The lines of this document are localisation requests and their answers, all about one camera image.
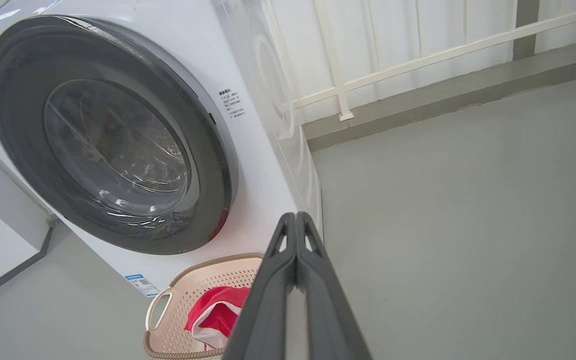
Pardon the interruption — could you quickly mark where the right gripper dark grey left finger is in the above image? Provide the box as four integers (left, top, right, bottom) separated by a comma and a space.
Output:
223, 212, 297, 360

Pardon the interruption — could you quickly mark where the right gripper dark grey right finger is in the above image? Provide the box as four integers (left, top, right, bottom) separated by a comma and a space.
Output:
296, 212, 373, 360

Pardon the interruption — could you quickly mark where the red and white garment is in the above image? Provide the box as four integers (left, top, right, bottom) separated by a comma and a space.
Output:
184, 286, 250, 351

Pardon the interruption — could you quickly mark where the cream perforated laundry basket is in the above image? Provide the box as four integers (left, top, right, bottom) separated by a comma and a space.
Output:
143, 252, 265, 360

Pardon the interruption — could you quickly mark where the white front-load washing machine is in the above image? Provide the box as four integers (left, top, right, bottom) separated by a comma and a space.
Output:
0, 0, 324, 299

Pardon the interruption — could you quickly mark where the blue energy label sticker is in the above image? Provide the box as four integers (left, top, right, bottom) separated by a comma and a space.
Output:
124, 273, 160, 299

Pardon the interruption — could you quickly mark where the cream metal railing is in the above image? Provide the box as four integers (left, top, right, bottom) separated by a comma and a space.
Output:
263, 0, 576, 122

